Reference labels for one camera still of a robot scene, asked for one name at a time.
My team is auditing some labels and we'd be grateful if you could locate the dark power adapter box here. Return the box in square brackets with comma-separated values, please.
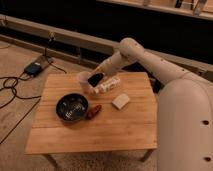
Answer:
[24, 62, 42, 76]

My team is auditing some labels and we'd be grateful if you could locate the brown red small object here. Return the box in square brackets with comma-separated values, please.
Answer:
[86, 105, 102, 119]

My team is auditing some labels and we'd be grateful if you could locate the black floor cable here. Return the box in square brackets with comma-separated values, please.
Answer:
[0, 39, 68, 145]

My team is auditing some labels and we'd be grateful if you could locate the white plastic bottle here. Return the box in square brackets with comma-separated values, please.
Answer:
[93, 76, 120, 94]

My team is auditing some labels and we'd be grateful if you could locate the dark round bowl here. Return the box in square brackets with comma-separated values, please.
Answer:
[56, 93, 89, 122]

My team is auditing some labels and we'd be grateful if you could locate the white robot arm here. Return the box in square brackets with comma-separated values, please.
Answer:
[93, 38, 213, 171]

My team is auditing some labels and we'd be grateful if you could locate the wooden table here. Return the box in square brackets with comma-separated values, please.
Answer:
[24, 71, 158, 156]

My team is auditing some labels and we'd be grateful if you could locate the black eraser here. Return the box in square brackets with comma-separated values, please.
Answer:
[88, 73, 104, 87]

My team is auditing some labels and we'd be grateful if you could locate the white rectangular block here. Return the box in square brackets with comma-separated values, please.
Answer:
[112, 93, 130, 109]

